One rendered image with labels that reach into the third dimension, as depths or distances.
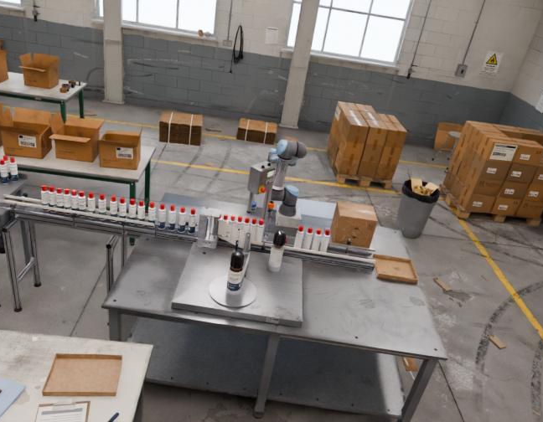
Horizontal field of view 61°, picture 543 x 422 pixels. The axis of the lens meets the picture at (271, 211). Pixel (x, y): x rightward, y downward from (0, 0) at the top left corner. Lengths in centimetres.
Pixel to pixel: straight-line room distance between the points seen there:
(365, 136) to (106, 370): 498
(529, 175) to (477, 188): 67
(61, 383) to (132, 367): 34
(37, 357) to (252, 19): 677
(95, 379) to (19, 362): 41
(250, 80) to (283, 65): 64
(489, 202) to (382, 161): 153
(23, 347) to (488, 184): 565
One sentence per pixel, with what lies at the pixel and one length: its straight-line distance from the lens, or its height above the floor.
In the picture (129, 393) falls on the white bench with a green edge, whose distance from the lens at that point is 257.
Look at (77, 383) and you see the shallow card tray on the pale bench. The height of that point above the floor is 80.
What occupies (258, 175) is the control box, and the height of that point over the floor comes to 144.
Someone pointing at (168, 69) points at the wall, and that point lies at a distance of 876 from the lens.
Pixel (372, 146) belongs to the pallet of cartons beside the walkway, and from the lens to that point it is 677.
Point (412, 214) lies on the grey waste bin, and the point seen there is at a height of 33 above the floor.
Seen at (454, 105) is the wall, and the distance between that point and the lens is 943.
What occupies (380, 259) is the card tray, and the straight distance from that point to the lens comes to 376.
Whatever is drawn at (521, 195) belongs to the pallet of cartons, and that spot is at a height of 46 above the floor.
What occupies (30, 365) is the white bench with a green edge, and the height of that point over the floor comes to 80.
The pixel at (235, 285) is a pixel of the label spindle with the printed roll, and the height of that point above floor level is 96.
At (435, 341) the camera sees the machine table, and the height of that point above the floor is 83.
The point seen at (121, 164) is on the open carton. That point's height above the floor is 83.
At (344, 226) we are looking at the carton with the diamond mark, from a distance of 366.
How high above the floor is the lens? 280
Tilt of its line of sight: 29 degrees down
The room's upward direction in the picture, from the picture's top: 10 degrees clockwise
